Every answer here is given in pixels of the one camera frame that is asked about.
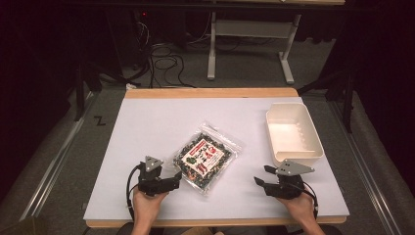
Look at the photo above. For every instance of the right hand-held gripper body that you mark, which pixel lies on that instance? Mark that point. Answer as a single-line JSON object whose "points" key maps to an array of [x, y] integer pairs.
{"points": [[287, 186]]}

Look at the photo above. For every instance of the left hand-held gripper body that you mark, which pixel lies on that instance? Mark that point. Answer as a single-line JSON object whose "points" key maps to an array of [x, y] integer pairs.
{"points": [[150, 182]]}

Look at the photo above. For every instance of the clear packet of dark snacks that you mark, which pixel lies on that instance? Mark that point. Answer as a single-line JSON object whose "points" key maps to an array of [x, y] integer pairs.
{"points": [[206, 159]]}

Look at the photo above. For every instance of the white plastic bin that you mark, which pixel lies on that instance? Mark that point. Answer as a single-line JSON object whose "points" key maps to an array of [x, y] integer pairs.
{"points": [[293, 133]]}

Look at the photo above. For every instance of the person's left hand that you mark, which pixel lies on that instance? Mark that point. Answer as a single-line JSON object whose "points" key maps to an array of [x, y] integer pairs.
{"points": [[147, 204]]}

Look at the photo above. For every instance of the person's right hand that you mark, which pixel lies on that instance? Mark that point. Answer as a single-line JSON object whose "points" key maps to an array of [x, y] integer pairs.
{"points": [[298, 207]]}

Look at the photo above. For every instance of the white table mat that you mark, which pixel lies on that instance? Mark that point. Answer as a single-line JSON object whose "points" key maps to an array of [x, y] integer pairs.
{"points": [[156, 130]]}

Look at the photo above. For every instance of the white plug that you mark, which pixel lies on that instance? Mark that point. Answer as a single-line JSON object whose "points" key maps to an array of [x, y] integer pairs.
{"points": [[130, 86]]}

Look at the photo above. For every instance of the black metal stand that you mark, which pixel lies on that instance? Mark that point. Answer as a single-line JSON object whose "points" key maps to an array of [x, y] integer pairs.
{"points": [[348, 98], [80, 91]]}

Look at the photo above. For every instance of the grey metal floor rail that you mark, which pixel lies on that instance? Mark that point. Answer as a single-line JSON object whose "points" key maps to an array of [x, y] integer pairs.
{"points": [[55, 160], [365, 163]]}

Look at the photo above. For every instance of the white metal desk frame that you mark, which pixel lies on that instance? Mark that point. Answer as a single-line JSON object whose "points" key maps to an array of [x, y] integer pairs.
{"points": [[251, 28]]}

